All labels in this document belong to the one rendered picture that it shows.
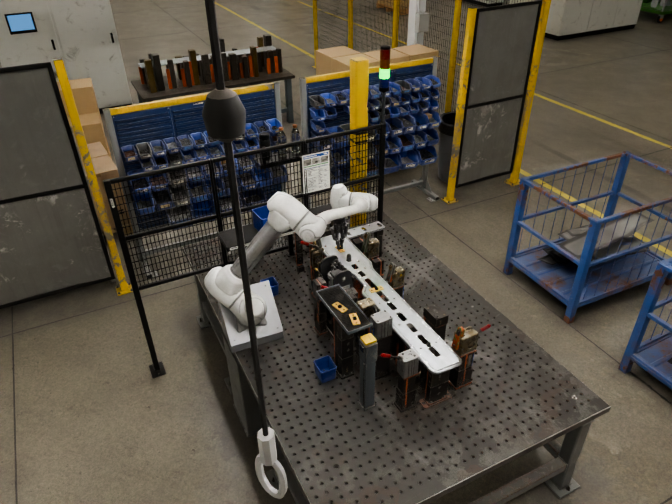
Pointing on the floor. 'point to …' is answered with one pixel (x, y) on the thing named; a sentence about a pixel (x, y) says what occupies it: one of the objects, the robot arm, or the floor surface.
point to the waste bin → (445, 144)
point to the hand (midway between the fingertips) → (339, 243)
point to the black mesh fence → (240, 208)
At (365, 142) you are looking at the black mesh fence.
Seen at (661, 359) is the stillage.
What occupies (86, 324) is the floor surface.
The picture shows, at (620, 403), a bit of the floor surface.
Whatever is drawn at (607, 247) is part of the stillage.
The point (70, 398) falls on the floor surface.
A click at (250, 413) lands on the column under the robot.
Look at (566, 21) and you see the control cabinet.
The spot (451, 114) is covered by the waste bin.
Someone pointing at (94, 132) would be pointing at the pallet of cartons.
